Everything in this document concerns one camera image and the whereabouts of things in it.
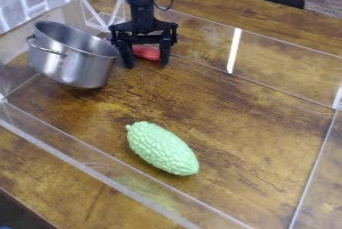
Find orange spoon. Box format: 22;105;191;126
133;45;161;61

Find stainless steel pot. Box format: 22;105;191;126
27;21;119;89

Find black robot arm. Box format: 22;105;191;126
109;0;178;68

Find clear acrylic tray walls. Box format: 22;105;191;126
0;5;342;229

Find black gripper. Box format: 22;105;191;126
109;19;179;69

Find green bitter gourd toy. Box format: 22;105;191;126
126;121;201;176

